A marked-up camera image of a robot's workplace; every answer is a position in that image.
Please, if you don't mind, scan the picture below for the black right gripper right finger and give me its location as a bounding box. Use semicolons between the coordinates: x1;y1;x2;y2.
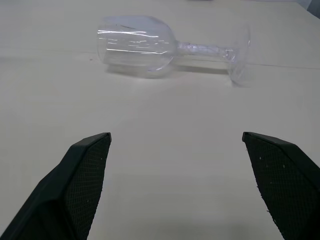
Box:
241;131;320;240

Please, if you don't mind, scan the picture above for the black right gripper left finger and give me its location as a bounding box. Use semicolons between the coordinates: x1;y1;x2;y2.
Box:
0;132;112;240

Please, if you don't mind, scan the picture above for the clear plastic bottle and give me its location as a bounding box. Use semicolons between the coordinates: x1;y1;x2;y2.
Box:
96;15;252;88

